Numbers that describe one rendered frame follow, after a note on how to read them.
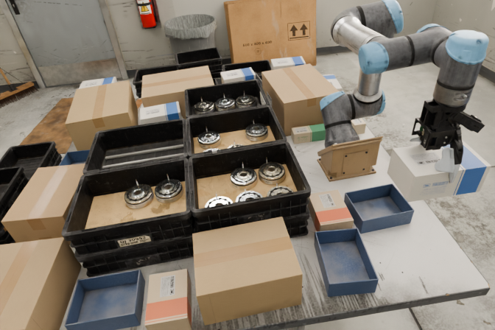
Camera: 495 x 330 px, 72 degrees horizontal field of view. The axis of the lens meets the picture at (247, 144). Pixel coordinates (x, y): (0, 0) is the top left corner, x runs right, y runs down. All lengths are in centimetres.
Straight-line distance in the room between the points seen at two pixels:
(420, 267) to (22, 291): 122
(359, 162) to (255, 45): 288
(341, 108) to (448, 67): 72
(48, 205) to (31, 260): 24
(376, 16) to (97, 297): 129
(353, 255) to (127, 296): 77
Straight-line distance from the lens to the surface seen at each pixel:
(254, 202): 111
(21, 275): 128
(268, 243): 109
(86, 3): 440
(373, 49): 88
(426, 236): 141
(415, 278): 129
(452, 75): 86
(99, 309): 128
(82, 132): 188
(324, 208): 131
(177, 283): 115
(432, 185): 99
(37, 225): 147
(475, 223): 257
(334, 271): 123
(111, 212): 136
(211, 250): 109
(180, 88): 193
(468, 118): 97
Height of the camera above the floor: 172
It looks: 36 degrees down
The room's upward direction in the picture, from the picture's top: 5 degrees counter-clockwise
